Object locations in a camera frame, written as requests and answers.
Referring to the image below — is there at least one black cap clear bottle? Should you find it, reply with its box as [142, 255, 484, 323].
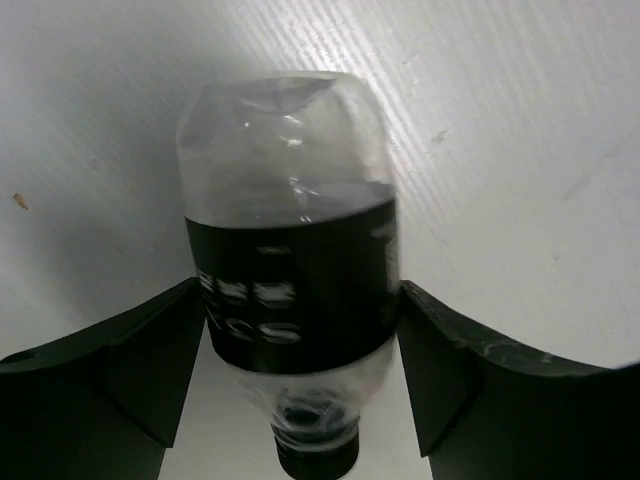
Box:
[176, 71, 400, 479]

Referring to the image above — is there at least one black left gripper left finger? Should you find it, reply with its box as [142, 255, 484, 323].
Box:
[1, 279, 204, 480]

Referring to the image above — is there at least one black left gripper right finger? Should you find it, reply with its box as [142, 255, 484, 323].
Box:
[398, 281, 639, 479]

